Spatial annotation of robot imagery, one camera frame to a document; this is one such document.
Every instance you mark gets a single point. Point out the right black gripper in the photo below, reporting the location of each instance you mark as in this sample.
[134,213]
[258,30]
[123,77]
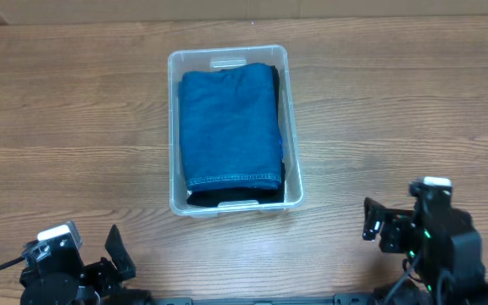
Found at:
[393,219]

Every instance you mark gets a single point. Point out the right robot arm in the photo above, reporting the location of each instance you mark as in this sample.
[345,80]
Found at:
[440,243]

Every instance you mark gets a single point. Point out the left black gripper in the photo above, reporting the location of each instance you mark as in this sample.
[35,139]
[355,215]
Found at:
[102,273]

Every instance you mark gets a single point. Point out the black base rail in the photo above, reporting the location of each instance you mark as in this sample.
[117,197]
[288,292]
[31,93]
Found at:
[351,298]

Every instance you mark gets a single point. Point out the blue sequin glitter garment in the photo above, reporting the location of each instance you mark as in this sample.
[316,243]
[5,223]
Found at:
[281,149]

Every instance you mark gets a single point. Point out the blue denim jeans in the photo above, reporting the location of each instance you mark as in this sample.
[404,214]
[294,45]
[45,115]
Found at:
[221,147]

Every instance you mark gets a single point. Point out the black cloth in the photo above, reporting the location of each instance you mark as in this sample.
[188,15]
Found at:
[212,199]
[252,88]

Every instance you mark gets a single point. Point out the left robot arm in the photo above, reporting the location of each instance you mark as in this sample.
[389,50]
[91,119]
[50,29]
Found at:
[126,296]

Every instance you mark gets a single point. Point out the clear plastic storage bin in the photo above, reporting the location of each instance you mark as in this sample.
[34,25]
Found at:
[215,59]

